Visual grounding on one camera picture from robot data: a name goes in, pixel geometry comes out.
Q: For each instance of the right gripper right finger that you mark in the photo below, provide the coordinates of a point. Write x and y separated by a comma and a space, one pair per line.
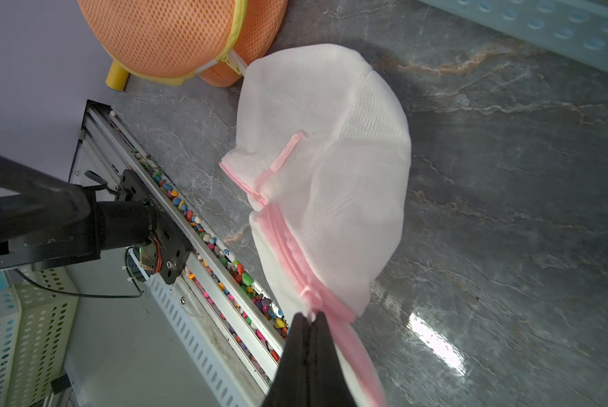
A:
326, 383

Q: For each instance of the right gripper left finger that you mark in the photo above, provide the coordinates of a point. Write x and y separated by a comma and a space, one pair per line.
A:
290, 387

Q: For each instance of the white mesh laundry bag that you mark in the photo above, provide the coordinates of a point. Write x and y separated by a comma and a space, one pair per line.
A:
323, 153

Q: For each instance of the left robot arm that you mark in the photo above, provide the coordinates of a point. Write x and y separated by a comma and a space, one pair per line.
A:
45, 222

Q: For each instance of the green perforated crate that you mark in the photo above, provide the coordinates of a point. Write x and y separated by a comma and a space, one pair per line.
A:
35, 327

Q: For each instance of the light blue plastic basket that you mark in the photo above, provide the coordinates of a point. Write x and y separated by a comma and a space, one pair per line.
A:
574, 29

